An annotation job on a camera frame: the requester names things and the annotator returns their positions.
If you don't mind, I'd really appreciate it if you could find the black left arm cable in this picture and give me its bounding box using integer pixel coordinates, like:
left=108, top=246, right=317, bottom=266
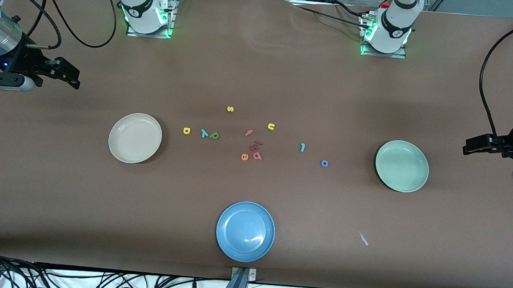
left=474, top=16, right=513, bottom=161

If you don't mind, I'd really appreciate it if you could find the black base cable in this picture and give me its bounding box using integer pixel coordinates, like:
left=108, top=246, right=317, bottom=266
left=290, top=4, right=370, bottom=31
left=333, top=1, right=367, bottom=18

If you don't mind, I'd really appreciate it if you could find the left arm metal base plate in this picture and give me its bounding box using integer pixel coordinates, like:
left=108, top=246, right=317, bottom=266
left=359, top=12, right=409, bottom=59

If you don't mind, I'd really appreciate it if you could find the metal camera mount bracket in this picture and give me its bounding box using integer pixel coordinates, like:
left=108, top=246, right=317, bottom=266
left=218, top=265, right=258, bottom=288

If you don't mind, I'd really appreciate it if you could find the beige round plate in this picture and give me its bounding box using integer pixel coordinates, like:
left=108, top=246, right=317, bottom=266
left=107, top=111, right=164, bottom=166

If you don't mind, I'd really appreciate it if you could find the blue round plate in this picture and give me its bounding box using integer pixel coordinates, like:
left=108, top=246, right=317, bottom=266
left=214, top=199, right=277, bottom=265

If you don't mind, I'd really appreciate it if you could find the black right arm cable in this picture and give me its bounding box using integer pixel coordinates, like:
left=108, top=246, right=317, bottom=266
left=0, top=0, right=119, bottom=56

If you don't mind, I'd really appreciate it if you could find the pale green round plate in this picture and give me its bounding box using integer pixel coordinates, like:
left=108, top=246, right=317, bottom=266
left=373, top=138, right=431, bottom=194

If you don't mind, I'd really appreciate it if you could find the brown table cover sheet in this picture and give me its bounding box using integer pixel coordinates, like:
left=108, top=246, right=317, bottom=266
left=0, top=0, right=513, bottom=288

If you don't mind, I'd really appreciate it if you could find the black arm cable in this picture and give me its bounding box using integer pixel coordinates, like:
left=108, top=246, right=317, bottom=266
left=474, top=16, right=513, bottom=161
left=0, top=0, right=119, bottom=56

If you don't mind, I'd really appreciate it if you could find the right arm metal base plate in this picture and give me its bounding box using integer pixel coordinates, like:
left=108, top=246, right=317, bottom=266
left=126, top=0, right=177, bottom=40

